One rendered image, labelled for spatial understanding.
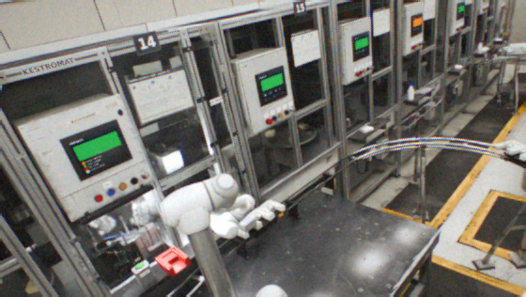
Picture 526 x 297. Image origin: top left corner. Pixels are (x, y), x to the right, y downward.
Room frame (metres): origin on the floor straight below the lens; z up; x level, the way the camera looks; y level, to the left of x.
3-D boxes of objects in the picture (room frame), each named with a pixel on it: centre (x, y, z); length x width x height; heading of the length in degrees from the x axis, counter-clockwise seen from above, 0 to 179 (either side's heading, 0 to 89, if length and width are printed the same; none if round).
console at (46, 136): (1.51, 0.90, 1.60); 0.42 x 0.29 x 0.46; 132
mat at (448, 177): (4.49, -3.27, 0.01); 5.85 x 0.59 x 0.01; 132
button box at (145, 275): (1.33, 0.81, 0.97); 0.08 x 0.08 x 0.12; 42
